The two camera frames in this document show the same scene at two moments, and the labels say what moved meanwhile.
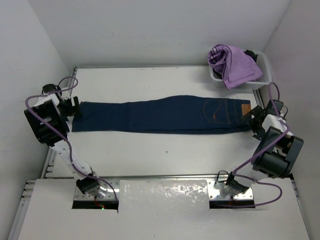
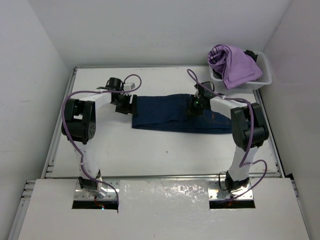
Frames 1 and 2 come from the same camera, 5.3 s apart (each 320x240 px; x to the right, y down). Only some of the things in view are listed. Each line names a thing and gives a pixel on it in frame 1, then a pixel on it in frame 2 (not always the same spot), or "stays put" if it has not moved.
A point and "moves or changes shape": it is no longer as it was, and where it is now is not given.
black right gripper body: [258, 131] to [195, 107]
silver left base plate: [109, 189] stays put
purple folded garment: [235, 66] stays put
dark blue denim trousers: [181, 115] moves or changes shape
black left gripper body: [66, 108] to [122, 104]
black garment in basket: [251, 54] stays put
